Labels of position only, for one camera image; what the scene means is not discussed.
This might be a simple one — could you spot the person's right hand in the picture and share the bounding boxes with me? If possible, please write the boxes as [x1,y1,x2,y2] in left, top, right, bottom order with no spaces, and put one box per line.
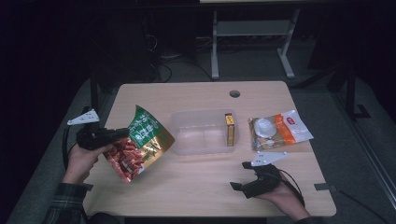
[255,173,311,222]

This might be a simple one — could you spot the yellow and maroon seasoning box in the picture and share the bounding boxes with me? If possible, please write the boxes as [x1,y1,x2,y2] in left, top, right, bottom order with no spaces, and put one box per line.
[224,112,235,147]

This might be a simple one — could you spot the green and red snack bag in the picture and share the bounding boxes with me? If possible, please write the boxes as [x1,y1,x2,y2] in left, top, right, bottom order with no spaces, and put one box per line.
[103,105,176,185]

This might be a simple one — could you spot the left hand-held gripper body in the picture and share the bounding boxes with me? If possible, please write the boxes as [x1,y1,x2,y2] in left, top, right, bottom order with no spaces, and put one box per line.
[66,108,125,151]

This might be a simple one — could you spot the white metal table frame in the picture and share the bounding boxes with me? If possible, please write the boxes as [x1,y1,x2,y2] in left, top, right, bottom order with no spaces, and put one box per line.
[210,8,302,80]

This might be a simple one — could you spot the person's left hand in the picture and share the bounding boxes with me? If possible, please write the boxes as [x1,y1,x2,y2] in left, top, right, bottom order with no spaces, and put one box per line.
[62,143,115,185]

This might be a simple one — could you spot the black metal stand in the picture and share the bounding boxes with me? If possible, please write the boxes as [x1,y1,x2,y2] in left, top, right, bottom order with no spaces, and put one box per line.
[326,60,372,121]

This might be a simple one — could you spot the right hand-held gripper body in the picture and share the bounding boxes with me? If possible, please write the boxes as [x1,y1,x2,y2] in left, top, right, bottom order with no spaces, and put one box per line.
[242,150,289,200]

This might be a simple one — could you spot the clear plastic container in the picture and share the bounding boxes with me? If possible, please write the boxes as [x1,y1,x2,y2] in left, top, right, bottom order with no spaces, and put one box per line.
[170,107,239,156]

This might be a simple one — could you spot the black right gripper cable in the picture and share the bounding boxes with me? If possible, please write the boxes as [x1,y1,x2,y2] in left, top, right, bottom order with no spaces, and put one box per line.
[277,168,306,207]

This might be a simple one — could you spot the black floor cables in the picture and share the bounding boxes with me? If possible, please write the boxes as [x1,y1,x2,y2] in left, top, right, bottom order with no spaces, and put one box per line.
[141,31,216,84]

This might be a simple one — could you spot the white and orange food packet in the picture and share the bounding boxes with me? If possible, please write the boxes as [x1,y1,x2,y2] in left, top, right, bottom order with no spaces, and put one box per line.
[247,109,315,152]

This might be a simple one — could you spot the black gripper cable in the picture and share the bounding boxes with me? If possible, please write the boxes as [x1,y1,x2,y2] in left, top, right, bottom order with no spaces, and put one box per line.
[61,123,79,171]
[277,168,306,207]

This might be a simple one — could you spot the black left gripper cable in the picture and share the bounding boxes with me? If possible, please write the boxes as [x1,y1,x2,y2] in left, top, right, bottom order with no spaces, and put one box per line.
[61,123,79,171]

